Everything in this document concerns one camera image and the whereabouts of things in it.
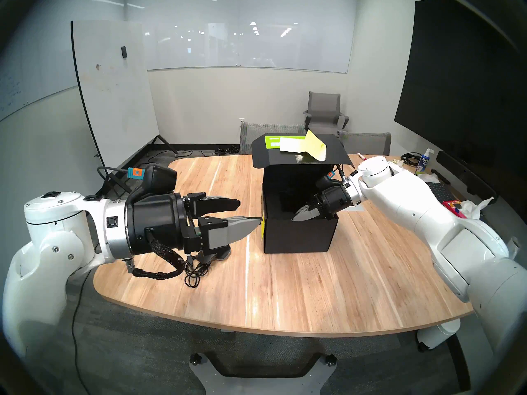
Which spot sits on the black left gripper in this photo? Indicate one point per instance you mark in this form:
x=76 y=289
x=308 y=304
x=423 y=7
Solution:
x=156 y=223

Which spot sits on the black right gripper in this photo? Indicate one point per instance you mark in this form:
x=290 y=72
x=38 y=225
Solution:
x=335 y=198

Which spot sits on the black cardboard box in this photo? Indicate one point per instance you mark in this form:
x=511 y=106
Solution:
x=296 y=233

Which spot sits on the black computer mouse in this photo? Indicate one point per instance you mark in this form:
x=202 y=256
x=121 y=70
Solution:
x=220 y=255

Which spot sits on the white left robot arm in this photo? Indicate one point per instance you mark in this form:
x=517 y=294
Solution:
x=53 y=250

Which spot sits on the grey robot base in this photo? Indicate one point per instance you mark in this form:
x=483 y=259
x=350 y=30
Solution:
x=263 y=382

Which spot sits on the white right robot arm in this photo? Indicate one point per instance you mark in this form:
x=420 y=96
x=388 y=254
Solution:
x=432 y=217

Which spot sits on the colourful floral tissue box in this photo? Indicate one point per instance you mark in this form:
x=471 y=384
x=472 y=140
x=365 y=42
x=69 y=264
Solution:
x=473 y=207

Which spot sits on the silver table power grommet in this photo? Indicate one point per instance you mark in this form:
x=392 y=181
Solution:
x=356 y=207

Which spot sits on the pale yellow sticky note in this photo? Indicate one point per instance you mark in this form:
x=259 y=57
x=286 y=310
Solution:
x=290 y=144

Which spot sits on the grey mesh office chair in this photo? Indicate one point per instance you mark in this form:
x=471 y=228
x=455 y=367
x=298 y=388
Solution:
x=370 y=143
x=247 y=137

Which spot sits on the crumpled white tissue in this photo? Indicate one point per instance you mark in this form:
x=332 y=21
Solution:
x=430 y=177
x=399 y=162

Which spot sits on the grey office chair with armrests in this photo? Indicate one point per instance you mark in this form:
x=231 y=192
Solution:
x=325 y=110

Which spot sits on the whiteboard cleaner spray bottle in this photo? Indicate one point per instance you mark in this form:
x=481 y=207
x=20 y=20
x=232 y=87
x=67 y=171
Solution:
x=423 y=163

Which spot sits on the black keyboard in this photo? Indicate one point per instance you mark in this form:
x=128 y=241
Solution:
x=440 y=190

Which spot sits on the mobile whiteboard on stand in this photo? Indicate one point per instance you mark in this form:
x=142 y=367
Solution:
x=115 y=102

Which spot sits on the black video conference bar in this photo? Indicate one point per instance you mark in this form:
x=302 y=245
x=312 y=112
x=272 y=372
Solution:
x=465 y=176

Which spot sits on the white mug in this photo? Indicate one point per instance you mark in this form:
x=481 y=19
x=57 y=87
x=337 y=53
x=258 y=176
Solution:
x=514 y=246

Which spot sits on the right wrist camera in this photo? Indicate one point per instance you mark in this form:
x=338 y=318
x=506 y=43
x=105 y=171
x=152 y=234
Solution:
x=329 y=178

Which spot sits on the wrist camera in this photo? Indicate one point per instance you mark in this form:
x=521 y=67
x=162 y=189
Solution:
x=329 y=178
x=158 y=178

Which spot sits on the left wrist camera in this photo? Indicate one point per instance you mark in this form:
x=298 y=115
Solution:
x=158 y=178

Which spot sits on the glass wall whiteboard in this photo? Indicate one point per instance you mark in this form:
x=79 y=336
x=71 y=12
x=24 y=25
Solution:
x=255 y=44

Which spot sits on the large black wall display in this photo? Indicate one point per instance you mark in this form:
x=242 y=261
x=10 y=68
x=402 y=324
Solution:
x=461 y=89

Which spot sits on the wall whiteboard with writing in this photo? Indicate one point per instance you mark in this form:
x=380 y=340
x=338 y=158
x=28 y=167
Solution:
x=37 y=65

